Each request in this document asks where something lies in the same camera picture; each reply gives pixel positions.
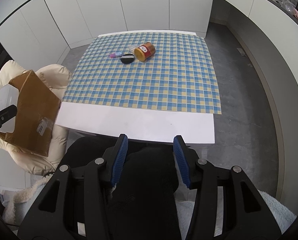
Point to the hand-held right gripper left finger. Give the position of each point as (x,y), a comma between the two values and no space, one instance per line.
(119,157)

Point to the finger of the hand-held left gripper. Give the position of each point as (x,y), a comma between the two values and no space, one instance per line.
(4,115)

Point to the purple pink small tube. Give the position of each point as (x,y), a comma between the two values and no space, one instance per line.
(117,54)

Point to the blue yellow checked tablecloth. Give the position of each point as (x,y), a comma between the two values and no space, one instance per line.
(151,85)

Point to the person's right leg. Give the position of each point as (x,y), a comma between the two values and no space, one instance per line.
(151,175)

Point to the brown cardboard box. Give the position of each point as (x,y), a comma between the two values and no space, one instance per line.
(34,105)

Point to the light blue fleece blanket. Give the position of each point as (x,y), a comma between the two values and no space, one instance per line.
(271,205)

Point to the person's left leg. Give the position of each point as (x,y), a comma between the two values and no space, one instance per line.
(89,150)

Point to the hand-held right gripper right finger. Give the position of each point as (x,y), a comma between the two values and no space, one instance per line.
(181,160)

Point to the red tin yellow lid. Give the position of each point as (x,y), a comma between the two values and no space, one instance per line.
(146,50)

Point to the floor outlet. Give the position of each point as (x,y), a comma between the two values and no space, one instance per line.
(241,52)

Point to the person's leg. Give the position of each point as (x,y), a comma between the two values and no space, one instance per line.
(89,150)
(151,175)

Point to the cream padded chair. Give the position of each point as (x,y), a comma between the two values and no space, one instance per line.
(54,80)

